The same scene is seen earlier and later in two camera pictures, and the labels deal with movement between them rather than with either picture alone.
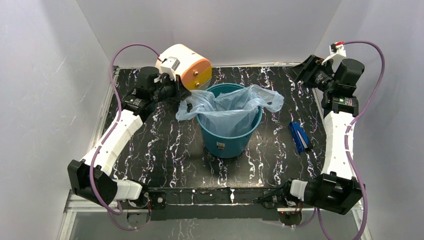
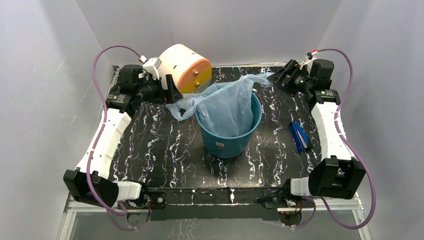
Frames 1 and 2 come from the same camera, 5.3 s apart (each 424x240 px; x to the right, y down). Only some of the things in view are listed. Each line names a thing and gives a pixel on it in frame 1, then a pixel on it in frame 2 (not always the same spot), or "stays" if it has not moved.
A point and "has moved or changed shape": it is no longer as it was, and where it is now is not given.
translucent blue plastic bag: x=230 y=114 has moved or changed shape
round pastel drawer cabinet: x=195 y=70 stays
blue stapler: x=300 y=139 stays
